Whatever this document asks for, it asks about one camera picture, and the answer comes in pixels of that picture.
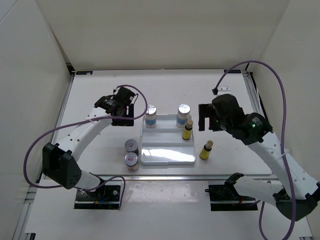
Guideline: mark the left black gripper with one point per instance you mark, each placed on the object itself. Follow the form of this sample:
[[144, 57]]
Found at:
[[127, 122]]

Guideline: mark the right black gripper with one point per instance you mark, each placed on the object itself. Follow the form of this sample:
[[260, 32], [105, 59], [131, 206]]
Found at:
[[206, 111]]

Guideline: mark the blue label bead jar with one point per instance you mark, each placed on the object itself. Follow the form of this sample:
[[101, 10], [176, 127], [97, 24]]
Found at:
[[183, 115], [150, 117]]

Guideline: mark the yellow label bottle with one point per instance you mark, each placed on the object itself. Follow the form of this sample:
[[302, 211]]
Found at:
[[186, 135], [205, 152]]

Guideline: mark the dark spice jar red label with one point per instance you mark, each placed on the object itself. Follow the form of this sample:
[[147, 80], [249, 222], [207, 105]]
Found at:
[[131, 146]]

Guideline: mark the tan spice jar red label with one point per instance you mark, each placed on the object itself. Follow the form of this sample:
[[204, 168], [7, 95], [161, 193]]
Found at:
[[132, 162]]

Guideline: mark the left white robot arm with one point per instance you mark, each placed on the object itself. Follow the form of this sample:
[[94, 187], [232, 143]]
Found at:
[[59, 161]]

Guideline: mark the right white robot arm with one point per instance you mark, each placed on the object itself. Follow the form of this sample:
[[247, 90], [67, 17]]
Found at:
[[297, 195]]

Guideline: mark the white tiered organizer tray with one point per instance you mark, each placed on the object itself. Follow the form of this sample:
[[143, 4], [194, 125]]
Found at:
[[164, 145]]

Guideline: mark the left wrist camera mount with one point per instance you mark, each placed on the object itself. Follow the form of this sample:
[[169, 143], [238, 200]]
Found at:
[[133, 99]]

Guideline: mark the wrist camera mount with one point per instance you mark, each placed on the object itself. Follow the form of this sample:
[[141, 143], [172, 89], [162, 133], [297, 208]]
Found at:
[[133, 99], [222, 90]]

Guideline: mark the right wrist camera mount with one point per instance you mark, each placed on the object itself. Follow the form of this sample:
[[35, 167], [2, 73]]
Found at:
[[222, 90]]

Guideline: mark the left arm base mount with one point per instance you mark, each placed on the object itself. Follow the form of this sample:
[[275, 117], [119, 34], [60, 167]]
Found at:
[[107, 197]]

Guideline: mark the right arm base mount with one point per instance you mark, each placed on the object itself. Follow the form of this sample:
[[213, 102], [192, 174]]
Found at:
[[224, 198]]

